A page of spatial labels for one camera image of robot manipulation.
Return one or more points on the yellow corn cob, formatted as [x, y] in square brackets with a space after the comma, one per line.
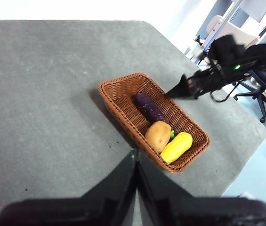
[177, 147]

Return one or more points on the brown potato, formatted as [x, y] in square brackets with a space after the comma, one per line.
[158, 136]

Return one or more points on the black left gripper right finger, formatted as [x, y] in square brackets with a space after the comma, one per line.
[156, 186]

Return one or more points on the purple eggplant with green cap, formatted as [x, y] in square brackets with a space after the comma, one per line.
[148, 107]

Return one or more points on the white metal pole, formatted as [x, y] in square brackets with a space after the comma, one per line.
[227, 14]

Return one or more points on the grey monitor panel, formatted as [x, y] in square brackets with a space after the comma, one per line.
[257, 7]

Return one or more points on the beige armchair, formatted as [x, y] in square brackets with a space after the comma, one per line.
[243, 35]

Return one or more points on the brown wicker basket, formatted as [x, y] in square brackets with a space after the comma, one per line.
[123, 103]

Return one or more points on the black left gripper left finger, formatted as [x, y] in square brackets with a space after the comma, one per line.
[118, 188]

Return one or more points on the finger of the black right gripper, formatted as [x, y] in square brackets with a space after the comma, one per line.
[181, 90]

